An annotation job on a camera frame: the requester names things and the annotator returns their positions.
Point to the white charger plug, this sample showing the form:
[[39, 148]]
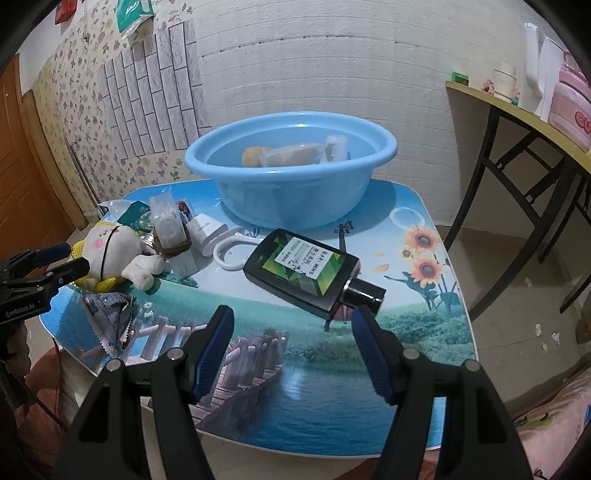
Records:
[[207, 230]]

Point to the small green box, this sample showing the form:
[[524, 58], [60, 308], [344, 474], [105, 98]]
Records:
[[460, 77]]

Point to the yellow mesh sponge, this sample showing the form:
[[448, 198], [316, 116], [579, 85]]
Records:
[[111, 249]]

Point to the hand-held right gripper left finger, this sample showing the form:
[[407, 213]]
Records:
[[216, 353]]

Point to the white cup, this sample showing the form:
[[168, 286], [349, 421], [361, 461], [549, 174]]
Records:
[[504, 83]]

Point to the pink water bottle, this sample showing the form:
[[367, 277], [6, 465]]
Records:
[[575, 106]]

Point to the wooden door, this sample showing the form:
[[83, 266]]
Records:
[[18, 161]]

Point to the green snack packet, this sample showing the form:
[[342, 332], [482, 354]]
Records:
[[131, 214]]

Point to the grey metal pole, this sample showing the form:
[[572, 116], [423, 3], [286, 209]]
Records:
[[82, 173]]

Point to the clear bottle with silver cap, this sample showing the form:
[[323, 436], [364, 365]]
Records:
[[166, 221]]

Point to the black shampoo bottle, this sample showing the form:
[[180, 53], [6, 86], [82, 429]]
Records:
[[295, 272]]

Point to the blue plastic basin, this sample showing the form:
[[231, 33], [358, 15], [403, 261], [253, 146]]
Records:
[[286, 194]]

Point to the side table with black legs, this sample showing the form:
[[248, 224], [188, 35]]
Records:
[[466, 90]]

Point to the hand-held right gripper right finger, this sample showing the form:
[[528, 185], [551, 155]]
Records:
[[375, 357]]

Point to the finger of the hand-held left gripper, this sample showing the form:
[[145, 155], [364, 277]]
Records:
[[53, 253], [69, 272]]

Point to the green tissue pack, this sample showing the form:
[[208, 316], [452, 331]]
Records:
[[134, 11]]

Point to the pink printed blanket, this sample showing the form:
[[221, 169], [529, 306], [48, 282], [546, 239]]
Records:
[[554, 415]]

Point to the white small packet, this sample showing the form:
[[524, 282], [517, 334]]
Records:
[[336, 146]]

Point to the white kettle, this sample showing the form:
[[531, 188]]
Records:
[[551, 69]]

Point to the red hanging packet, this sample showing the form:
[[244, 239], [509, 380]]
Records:
[[67, 9]]

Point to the clear plastic item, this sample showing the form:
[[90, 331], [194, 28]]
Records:
[[108, 314]]

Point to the brown round bun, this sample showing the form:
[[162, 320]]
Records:
[[252, 157]]

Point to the small pink flower ornament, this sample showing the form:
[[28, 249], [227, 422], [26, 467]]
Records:
[[486, 85]]

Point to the clear plastic snack packet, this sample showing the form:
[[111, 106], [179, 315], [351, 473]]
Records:
[[288, 154]]

